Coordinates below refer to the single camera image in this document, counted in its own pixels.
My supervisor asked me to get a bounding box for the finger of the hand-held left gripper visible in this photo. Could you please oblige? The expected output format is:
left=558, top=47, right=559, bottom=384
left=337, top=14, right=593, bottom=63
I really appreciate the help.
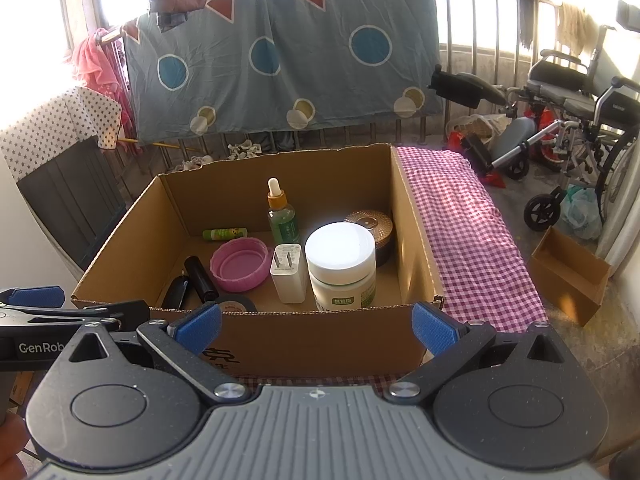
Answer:
left=20, top=299, right=151, bottom=333
left=0, top=285, right=67, bottom=311

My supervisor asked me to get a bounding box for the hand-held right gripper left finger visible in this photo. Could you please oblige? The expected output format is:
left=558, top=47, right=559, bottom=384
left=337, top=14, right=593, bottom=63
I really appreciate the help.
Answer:
left=60, top=302, right=251, bottom=403

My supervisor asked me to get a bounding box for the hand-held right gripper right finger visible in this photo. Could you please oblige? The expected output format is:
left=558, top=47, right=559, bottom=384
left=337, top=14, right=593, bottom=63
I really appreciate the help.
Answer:
left=387, top=302, right=573, bottom=403

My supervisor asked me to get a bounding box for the black key fob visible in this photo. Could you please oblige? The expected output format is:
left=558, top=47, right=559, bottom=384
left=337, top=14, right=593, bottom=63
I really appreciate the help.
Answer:
left=161, top=274, right=193, bottom=309

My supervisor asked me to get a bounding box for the black tape roll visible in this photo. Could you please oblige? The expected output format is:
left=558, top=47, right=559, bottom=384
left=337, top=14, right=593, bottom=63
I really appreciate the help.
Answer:
left=212, top=295, right=258, bottom=313

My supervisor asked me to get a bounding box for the black cylinder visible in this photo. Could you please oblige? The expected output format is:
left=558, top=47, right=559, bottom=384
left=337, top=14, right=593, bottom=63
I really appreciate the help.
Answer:
left=183, top=255, right=221, bottom=303

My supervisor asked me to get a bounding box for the pink plastic lid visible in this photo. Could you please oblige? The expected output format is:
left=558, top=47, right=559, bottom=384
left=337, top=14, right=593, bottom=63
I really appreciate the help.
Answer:
left=209, top=237, right=270, bottom=292

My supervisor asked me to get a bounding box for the white charger plug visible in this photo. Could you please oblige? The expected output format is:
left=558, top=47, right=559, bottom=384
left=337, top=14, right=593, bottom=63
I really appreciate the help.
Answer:
left=270, top=242, right=308, bottom=305

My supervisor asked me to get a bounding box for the large cardboard box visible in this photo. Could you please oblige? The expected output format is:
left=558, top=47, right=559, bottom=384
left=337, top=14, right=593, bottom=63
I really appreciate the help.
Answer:
left=70, top=142, right=446, bottom=378

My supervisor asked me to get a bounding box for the brown round tin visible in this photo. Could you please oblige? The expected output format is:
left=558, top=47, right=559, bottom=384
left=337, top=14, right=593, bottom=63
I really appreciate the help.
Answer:
left=344, top=209, right=396, bottom=268

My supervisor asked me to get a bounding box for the white-lidded jar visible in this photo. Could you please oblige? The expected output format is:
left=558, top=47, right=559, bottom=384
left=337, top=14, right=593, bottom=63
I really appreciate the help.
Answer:
left=305, top=222, right=377, bottom=313

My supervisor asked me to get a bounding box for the green dropper bottle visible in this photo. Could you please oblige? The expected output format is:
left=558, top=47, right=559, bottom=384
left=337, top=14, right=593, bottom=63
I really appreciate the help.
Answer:
left=266, top=177, right=301, bottom=246

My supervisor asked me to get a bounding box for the person's left hand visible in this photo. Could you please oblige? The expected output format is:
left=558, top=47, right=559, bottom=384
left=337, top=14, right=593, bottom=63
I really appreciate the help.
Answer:
left=0, top=412, right=28, bottom=480

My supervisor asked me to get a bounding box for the pink checkered cloth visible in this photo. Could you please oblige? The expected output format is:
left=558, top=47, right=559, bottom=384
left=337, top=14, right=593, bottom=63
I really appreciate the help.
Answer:
left=235, top=145, right=548, bottom=398

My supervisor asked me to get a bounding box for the green tube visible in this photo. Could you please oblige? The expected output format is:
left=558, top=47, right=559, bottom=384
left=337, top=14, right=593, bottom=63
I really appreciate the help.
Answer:
left=202, top=226, right=249, bottom=242

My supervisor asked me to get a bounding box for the dark wooden cabinet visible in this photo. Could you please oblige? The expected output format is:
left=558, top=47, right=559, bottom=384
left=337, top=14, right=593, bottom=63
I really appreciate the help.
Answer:
left=15, top=135, right=128, bottom=273

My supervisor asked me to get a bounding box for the small cardboard box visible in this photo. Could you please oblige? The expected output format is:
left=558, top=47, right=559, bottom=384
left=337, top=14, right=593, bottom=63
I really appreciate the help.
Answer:
left=530, top=225, right=613, bottom=328

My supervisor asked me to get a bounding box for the yellow stick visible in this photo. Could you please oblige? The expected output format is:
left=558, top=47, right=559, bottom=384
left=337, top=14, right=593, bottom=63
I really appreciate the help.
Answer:
left=117, top=137, right=181, bottom=150

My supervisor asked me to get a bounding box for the white star-print cloth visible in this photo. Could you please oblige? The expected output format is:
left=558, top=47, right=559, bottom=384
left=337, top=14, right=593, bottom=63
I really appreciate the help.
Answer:
left=0, top=86, right=123, bottom=183

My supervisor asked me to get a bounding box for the red plastic bag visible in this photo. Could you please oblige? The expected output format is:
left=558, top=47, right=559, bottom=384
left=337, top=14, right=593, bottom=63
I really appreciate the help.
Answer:
left=445, top=130, right=507, bottom=189

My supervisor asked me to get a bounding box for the light blue plastic bag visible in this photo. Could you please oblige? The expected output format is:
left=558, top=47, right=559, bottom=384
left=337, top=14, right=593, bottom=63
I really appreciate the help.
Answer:
left=560, top=185, right=603, bottom=241

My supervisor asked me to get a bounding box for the beige woven bag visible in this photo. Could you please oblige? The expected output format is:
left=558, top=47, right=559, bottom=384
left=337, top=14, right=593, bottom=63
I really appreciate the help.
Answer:
left=447, top=114, right=511, bottom=143

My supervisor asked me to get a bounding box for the pink garment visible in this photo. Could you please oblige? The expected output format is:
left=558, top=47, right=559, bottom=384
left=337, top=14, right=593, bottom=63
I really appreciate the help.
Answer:
left=70, top=27, right=138, bottom=153

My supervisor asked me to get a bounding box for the black padded wheelchair rest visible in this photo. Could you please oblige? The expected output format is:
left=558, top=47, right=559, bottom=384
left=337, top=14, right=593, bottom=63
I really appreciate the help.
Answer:
left=431, top=65, right=508, bottom=108

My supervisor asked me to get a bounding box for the blue patterned bedsheet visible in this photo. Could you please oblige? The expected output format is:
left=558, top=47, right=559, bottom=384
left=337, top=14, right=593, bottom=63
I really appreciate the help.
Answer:
left=120, top=0, right=446, bottom=143

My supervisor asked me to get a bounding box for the wheelchair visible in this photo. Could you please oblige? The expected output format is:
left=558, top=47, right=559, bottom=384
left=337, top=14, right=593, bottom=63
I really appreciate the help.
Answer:
left=462, top=25, right=640, bottom=233

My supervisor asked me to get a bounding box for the dark grey cloth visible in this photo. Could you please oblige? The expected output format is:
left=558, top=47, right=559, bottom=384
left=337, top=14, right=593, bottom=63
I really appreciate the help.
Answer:
left=155, top=10, right=191, bottom=31

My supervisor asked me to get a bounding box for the metal railing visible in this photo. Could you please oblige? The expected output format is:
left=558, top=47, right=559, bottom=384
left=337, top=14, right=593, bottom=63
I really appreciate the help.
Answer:
left=60, top=0, right=616, bottom=171

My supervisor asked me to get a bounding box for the white fluffy cloth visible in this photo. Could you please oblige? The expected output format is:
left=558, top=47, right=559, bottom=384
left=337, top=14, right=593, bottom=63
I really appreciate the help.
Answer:
left=555, top=2, right=601, bottom=58

